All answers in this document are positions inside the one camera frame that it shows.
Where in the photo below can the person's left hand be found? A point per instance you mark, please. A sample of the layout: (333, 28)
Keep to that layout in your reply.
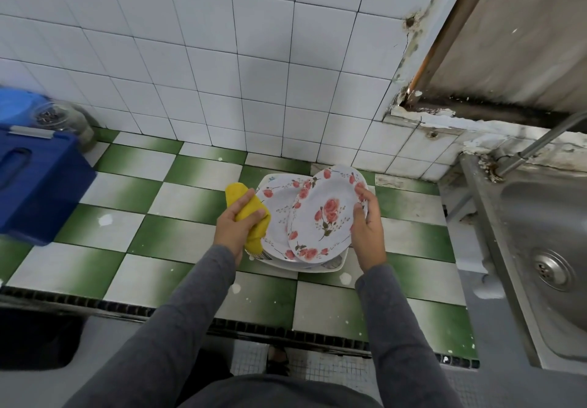
(237, 233)

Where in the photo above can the person's right hand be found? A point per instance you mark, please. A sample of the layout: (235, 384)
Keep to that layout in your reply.
(369, 236)

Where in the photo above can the person's right forearm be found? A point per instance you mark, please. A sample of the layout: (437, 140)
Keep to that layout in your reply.
(408, 344)

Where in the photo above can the person's black shoe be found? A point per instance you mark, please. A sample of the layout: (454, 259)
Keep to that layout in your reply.
(277, 362)

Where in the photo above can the stainless steel sink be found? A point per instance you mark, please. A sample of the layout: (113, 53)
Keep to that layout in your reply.
(541, 256)

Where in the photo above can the metal faucet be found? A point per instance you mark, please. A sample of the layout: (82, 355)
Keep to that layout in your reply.
(541, 144)

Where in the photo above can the blue plastic box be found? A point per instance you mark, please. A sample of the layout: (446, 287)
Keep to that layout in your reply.
(41, 188)

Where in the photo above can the glass jar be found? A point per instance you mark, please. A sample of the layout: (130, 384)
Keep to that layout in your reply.
(62, 117)

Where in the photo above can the blue plastic bowl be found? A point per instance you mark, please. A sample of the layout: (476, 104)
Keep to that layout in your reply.
(18, 107)

